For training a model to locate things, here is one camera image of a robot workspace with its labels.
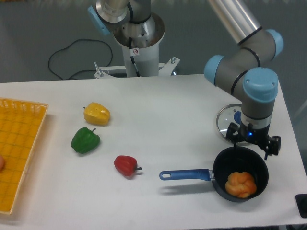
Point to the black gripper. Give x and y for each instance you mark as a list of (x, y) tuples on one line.
[(257, 136)]

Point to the orange knotted bread roll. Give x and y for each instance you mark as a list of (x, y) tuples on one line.
[(240, 184)]

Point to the silver blue-capped robot arm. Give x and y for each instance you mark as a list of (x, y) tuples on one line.
[(242, 75)]

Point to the glass lid with blue knob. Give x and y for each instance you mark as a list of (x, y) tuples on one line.
[(228, 114)]

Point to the black device at table corner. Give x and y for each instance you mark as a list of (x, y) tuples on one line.
[(301, 201)]

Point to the red bell pepper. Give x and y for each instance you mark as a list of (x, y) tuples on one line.
[(126, 165)]

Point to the yellow bell pepper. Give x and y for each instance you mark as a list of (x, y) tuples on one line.
[(96, 114)]

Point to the green bell pepper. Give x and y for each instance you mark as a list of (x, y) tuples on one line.
[(85, 140)]

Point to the yellow woven basket tray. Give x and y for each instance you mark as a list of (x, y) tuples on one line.
[(20, 124)]

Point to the black saucepan with blue handle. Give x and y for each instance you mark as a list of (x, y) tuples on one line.
[(229, 161)]

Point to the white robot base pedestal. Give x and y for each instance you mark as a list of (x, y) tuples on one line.
[(140, 46)]

